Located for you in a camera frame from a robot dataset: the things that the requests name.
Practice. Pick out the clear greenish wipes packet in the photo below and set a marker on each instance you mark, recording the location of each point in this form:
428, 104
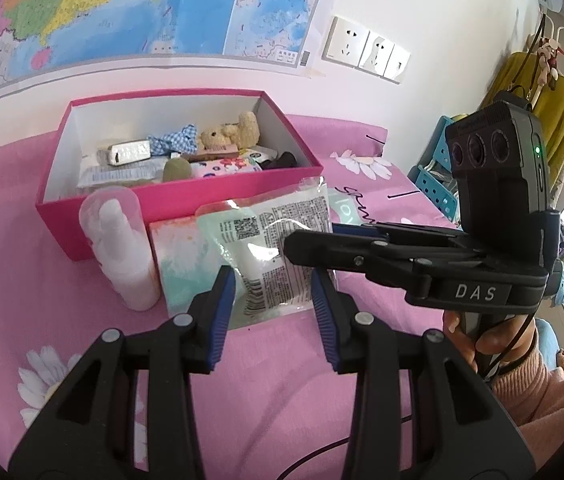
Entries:
272, 240

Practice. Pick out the blue gingham scrunchie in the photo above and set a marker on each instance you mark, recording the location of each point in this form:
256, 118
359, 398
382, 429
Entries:
177, 141

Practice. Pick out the blue plastic rack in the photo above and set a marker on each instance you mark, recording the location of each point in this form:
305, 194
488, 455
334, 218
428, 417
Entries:
437, 185

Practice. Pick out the black cloth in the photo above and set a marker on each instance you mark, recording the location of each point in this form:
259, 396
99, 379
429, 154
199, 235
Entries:
282, 160

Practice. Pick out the clear white-blue wipes packet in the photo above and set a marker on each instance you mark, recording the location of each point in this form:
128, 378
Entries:
112, 176

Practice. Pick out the yellow and white packet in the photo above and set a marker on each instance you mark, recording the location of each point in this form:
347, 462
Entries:
124, 152

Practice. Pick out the white pump bottle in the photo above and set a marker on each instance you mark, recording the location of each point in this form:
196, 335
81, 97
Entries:
132, 270

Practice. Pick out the person's right hand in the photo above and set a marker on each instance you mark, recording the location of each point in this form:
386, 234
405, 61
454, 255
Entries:
499, 342

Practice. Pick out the green plush toy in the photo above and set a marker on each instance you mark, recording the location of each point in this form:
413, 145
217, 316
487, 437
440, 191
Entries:
177, 170

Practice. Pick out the small hanging doll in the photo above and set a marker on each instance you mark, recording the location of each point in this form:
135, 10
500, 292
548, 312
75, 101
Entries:
549, 60

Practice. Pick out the beige teddy bear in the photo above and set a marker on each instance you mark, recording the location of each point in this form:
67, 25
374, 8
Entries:
242, 130

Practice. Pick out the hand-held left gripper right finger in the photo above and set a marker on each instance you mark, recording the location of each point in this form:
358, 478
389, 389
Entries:
324, 320

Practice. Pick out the pink printed packet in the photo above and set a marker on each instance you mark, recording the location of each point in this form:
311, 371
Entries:
222, 166

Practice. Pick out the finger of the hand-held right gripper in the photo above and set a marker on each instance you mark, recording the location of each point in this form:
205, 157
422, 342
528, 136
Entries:
322, 250
412, 232

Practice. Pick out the pastel tissue pack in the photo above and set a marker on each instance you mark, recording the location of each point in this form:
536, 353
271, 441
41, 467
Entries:
177, 260

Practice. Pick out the white wall socket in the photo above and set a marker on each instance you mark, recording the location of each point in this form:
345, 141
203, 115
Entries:
377, 52
346, 41
398, 65

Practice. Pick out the person's right forearm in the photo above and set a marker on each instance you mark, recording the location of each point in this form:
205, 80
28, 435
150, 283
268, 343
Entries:
552, 410

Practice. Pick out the yellow hanging garment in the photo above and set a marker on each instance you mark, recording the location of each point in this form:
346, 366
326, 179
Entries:
557, 110

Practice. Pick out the colourful wall map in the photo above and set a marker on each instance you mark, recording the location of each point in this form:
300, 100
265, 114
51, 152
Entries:
112, 10

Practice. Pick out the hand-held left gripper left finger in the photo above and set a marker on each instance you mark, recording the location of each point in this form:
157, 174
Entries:
222, 320

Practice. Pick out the pink cardboard box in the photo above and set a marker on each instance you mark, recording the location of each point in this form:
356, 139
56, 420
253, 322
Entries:
187, 200

